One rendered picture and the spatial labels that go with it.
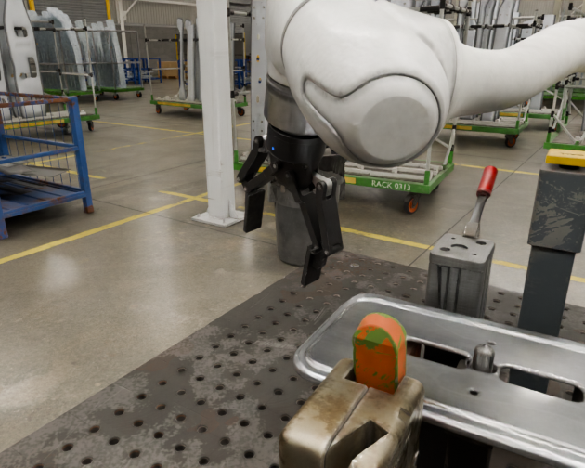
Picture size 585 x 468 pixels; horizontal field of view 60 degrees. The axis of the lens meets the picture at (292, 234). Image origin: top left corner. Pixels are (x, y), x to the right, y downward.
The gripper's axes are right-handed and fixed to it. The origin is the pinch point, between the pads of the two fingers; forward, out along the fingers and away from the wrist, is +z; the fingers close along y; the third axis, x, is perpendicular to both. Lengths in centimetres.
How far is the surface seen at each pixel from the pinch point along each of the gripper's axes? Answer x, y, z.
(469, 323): -5.0, -27.2, -6.5
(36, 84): -173, 751, 306
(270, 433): 6.1, -10.3, 30.3
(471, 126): -603, 266, 248
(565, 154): -31.8, -20.6, -17.8
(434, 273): -7.7, -19.9, -7.0
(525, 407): 4.0, -37.3, -11.0
